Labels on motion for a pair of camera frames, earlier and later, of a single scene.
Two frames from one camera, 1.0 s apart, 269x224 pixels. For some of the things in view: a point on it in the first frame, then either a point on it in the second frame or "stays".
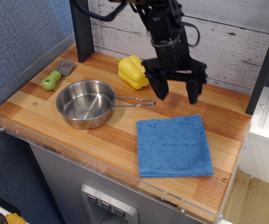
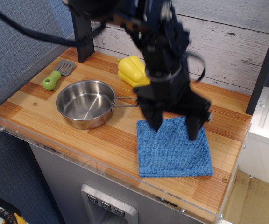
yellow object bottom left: x=14 y=219 stays
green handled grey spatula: x=65 y=67 stays
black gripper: x=173 y=61 -> x=173 y=93
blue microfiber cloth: x=173 y=147 stays
